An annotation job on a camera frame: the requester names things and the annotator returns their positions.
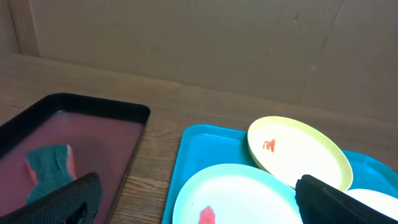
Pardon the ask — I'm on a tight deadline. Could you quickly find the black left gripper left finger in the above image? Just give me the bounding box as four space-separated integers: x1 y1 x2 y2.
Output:
1 172 103 224

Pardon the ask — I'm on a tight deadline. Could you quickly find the yellow-green plastic plate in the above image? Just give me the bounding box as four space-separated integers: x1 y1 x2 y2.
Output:
247 116 353 192

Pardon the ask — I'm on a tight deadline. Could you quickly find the teal plastic tray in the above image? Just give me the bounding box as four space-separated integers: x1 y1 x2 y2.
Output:
161 124 397 224

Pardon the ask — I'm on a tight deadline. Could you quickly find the light blue plastic plate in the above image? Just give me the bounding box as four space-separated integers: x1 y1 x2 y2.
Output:
172 164 303 224

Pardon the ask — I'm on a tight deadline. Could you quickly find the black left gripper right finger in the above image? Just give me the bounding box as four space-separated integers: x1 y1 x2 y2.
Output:
295 174 397 224

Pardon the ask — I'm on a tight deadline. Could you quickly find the white plastic plate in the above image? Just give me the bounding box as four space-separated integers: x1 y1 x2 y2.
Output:
346 189 398 220

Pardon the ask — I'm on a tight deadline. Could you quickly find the brown cardboard back panel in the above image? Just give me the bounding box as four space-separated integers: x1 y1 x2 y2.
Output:
1 0 397 119

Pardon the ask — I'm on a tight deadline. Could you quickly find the black tray with red water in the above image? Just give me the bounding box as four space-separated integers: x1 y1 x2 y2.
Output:
1 93 150 223

